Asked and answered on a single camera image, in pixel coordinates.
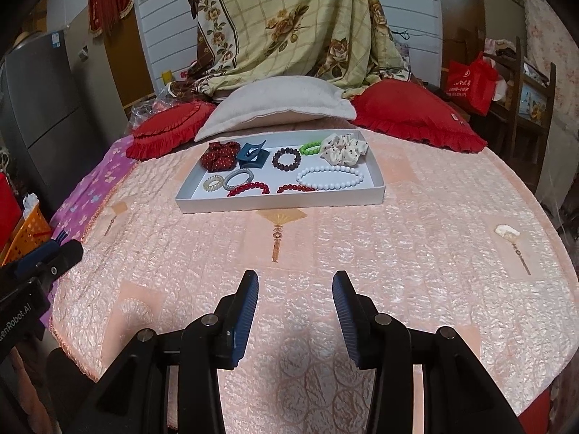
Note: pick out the orange plastic basket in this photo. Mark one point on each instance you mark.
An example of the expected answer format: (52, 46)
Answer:
(27, 230)

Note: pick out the floral lace wall cloth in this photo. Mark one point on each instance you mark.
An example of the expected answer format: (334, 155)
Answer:
(552, 31)

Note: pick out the large red frilled pillow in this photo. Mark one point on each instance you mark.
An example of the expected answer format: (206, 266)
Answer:
(407, 108)

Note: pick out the red shopping bag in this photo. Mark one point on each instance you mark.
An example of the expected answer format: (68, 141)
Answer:
(470, 83)

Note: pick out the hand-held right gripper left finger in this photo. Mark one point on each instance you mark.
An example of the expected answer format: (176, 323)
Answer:
(244, 321)

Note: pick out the purple flowered sheet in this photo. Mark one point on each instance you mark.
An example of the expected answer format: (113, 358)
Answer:
(90, 190)

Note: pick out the small red frilled pillow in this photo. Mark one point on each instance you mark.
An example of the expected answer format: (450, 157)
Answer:
(167, 126)

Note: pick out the grey refrigerator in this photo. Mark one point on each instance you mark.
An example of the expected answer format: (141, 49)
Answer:
(40, 108)

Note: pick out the white shallow cardboard tray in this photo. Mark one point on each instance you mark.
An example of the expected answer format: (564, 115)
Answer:
(271, 204)

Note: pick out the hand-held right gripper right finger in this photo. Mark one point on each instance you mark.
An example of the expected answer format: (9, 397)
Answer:
(348, 321)

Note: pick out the dark wooden chair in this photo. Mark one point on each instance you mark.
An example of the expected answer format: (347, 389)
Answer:
(519, 99)

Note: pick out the brown wooden door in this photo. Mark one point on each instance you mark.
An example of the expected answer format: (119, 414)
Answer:
(126, 63)

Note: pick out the dark red scrunchie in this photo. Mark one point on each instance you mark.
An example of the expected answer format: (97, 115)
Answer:
(219, 156)

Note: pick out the clear plastic bag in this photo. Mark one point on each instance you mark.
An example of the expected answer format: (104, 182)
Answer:
(144, 110)

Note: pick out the cream spotted scrunchie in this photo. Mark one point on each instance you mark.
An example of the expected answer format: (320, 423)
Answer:
(339, 149)

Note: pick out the small yellow container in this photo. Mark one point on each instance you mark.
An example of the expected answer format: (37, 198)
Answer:
(167, 76)

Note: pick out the red fringed curtain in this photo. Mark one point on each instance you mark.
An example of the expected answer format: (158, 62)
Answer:
(108, 0)

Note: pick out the pile of clothes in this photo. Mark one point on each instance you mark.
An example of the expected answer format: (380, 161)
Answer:
(497, 47)

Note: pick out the blue hair claw clip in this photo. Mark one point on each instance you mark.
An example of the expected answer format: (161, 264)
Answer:
(249, 153)

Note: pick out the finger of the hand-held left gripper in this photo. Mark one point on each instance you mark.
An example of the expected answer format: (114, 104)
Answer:
(59, 257)

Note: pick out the white pillow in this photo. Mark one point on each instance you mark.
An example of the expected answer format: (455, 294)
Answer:
(271, 99)

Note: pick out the floral yellow quilt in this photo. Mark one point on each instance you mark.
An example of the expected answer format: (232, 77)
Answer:
(280, 18)

